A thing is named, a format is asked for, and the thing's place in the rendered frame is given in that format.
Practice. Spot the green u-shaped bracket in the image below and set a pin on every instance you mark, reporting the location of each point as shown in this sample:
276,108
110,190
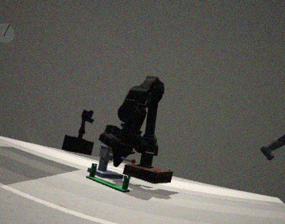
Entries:
123,189

